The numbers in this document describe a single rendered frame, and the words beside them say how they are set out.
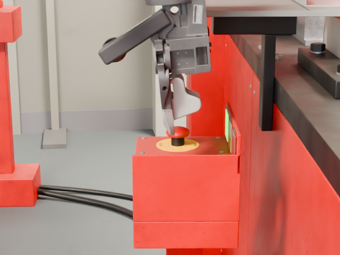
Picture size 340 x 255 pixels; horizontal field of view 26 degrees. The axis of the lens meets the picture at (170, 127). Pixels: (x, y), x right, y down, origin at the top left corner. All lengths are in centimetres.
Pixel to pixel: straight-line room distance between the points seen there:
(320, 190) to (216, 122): 128
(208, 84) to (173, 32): 113
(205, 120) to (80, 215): 93
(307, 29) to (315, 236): 74
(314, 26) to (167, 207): 69
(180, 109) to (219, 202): 15
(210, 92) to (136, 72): 188
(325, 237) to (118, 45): 39
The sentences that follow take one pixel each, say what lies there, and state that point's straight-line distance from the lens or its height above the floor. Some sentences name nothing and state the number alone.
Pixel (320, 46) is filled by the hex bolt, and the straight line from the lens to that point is 139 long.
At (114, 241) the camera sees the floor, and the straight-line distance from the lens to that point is 275.
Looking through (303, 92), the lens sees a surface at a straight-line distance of 120.
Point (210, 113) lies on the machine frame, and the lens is 222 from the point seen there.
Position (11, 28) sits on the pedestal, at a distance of 292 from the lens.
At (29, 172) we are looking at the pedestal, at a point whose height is 12.
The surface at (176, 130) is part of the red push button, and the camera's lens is 121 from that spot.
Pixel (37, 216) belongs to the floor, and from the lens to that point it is 300.
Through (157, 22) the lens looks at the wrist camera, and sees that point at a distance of 106.
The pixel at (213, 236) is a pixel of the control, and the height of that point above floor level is 68.
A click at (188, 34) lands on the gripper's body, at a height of 98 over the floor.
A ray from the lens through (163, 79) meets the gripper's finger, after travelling 106.
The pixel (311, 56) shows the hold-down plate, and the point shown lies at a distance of 135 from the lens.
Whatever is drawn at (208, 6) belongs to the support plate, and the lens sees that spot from 128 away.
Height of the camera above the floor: 115
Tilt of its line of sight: 16 degrees down
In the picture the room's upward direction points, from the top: straight up
